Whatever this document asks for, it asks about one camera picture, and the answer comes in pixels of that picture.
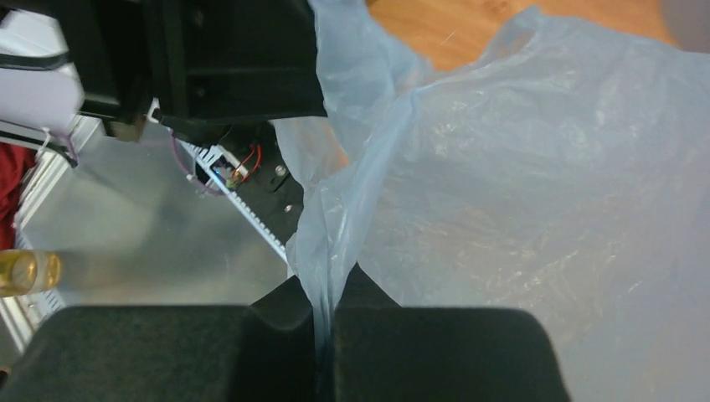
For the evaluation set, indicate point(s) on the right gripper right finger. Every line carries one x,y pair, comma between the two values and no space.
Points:
385,352

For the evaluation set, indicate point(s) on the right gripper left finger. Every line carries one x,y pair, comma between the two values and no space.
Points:
260,352

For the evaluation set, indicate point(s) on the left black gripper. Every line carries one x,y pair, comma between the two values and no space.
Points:
208,64

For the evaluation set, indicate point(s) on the blue translucent trash bag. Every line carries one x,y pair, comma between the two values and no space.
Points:
565,173

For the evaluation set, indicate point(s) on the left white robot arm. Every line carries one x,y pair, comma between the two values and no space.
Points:
45,91

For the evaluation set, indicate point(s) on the red cloth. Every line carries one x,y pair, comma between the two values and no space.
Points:
16,161

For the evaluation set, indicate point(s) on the yellow transparent bottle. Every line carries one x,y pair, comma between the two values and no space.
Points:
26,272

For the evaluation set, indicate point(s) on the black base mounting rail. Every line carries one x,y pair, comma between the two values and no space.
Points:
244,163

